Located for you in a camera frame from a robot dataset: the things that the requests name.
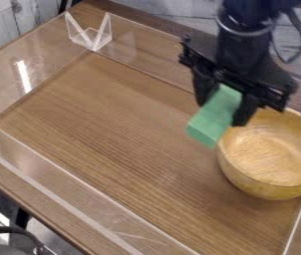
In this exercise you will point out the brown wooden bowl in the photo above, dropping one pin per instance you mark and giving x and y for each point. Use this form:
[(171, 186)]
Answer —
[(260, 155)]

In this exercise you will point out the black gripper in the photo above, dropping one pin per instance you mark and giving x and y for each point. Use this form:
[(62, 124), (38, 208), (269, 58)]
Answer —
[(262, 81)]

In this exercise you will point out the black table leg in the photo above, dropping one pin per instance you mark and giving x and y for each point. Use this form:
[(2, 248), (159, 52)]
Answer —
[(20, 218)]

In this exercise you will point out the green rectangular block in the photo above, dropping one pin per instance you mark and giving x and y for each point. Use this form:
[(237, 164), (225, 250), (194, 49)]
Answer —
[(213, 119)]

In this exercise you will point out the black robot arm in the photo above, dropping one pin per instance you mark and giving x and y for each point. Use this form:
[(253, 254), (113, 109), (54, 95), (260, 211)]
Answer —
[(246, 23)]

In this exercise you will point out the clear acrylic tray enclosure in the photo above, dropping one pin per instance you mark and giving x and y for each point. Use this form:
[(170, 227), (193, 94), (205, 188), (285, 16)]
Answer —
[(96, 158)]

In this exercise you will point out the clear acrylic corner bracket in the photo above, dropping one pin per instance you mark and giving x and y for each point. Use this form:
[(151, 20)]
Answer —
[(91, 38)]

